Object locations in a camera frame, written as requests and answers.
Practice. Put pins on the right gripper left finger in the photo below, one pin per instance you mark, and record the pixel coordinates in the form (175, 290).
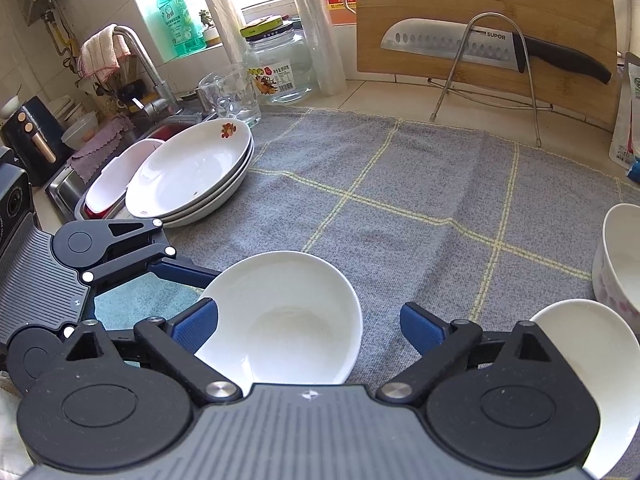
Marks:
(171, 346)

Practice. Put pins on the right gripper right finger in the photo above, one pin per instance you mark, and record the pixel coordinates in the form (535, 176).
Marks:
(444, 348)

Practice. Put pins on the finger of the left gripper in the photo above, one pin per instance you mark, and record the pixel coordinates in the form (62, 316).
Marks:
(183, 271)

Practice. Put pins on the plain white bowl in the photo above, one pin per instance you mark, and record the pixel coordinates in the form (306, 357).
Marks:
(283, 318)

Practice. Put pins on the fruit-pattern plate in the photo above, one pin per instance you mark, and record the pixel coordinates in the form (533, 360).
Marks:
(203, 213)
(188, 166)
(211, 197)

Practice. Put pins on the steel kitchen faucet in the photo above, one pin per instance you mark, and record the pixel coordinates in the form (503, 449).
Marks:
(166, 100)

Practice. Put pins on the teal towel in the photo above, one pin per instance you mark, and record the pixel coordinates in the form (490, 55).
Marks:
(125, 305)

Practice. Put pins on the red white sink container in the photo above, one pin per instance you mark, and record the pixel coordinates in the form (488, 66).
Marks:
(109, 189)

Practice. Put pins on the grey checked cloth mat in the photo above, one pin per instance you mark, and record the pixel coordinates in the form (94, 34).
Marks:
(463, 223)

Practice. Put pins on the purple rag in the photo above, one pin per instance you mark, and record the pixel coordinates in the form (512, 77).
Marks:
(87, 161)

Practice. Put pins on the black air fryer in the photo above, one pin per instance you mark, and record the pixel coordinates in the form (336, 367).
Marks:
(35, 136)

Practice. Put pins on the clear drinking glass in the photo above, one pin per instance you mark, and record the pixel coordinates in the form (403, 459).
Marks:
(230, 93)

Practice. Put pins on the pink floral white bowl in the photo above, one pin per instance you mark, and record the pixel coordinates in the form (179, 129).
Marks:
(615, 269)

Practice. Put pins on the glass jar green lid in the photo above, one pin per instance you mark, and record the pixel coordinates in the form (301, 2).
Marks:
(278, 60)

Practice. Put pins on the pink dish cloth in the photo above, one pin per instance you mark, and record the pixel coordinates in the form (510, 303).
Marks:
(101, 53)

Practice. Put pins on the plastic wrap roll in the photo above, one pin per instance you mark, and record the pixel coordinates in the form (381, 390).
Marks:
(229, 22)
(326, 58)

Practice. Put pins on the green dish soap bottle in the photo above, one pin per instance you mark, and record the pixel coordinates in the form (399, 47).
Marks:
(185, 35)

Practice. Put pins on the white blue salt bag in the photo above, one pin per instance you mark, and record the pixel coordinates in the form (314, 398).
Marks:
(624, 147)

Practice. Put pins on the steel santoku knife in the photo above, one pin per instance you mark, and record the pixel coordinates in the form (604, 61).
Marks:
(487, 46)

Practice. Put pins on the bamboo cutting board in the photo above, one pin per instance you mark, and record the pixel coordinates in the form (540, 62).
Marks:
(585, 25)

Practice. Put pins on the wire board rack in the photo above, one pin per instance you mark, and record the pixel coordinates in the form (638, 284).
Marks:
(489, 78)

